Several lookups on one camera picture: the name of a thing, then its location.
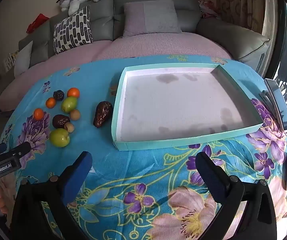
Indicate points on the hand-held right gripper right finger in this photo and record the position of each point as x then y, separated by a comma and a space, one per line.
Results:
212, 177

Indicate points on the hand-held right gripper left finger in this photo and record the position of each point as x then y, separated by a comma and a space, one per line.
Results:
77, 177

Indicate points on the dark red dried date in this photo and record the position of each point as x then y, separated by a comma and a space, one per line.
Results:
60, 120

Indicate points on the brown longan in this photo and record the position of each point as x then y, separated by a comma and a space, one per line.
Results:
75, 114
70, 127

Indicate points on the teal shallow box tray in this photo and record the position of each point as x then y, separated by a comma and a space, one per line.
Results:
173, 100

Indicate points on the small orange mandarin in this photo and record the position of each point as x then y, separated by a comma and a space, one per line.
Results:
50, 102

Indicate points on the blue floral tablecloth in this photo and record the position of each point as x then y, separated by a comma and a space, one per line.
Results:
138, 162

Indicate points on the small dark dried date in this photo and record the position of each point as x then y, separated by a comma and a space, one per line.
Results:
58, 94

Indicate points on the striped booklet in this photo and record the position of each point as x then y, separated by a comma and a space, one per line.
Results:
10, 61

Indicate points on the light grey cushion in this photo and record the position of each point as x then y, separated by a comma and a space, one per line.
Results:
23, 60

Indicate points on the dark phone stand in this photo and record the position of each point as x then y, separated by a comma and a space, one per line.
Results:
267, 98

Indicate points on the black smartphone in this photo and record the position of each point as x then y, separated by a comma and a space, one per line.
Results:
281, 107

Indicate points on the red cloth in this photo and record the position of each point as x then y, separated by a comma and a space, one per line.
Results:
37, 22

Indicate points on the black and white patterned cushion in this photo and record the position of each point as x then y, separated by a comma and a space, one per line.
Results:
71, 30

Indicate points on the pink sofa cover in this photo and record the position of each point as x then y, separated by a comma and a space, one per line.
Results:
158, 45

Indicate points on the pink clothes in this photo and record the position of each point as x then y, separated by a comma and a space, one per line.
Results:
207, 6

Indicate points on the lilac pillow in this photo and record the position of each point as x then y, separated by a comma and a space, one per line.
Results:
151, 17

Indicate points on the brown patterned curtain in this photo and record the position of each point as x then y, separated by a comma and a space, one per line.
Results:
243, 2

